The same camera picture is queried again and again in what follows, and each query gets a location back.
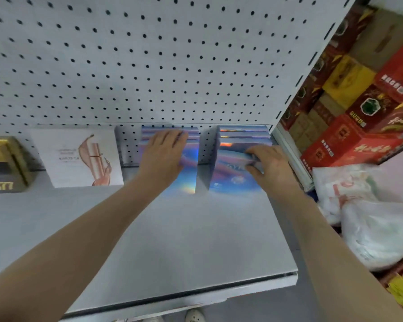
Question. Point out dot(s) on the person's right hand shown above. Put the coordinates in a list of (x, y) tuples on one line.
[(275, 170)]

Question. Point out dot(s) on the yellow carton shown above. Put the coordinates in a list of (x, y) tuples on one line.
[(347, 80)]

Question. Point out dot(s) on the bright red carton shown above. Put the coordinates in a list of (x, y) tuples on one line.
[(399, 73)]

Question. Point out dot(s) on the white box with pink print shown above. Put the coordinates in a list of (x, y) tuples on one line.
[(70, 160)]

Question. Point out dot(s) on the person's left fingers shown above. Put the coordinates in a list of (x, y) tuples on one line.
[(169, 137)]

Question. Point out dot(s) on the person's right forearm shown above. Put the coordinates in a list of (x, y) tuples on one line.
[(332, 258)]

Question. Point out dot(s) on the person's left hand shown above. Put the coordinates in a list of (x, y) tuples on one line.
[(161, 160)]

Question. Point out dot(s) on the tan cardboard carton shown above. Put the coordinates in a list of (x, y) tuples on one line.
[(317, 124)]

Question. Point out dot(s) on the person's left forearm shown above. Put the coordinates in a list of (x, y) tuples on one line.
[(70, 251)]

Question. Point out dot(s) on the dark red carton green emblem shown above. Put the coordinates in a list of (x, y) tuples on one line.
[(376, 110)]

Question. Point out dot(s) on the stack of dark red cartons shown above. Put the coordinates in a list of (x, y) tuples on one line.
[(325, 60)]

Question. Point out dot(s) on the red carton with white labels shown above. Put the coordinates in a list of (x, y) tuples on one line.
[(342, 144)]

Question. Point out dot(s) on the white plastic bag red print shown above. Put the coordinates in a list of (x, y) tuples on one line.
[(342, 191)]

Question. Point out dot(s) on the holographic blue gift box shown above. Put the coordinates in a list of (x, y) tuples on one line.
[(228, 177)]

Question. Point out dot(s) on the white slotted shelf upright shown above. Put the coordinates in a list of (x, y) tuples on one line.
[(317, 60)]

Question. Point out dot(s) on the brown cardboard carton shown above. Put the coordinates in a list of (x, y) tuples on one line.
[(386, 40)]

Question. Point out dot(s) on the person's right fingers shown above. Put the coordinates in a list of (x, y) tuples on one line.
[(257, 150)]

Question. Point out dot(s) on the person's white shoe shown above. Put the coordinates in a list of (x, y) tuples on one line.
[(194, 315)]

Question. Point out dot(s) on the stack of holographic blue boxes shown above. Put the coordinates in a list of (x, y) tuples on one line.
[(188, 177), (241, 135)]

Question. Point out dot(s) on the white pegboard back panel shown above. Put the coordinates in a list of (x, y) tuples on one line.
[(154, 56)]

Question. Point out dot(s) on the black and gold box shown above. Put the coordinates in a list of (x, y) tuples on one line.
[(3, 164)]

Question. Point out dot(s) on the white metal shelf board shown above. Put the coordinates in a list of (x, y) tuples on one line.
[(194, 238)]

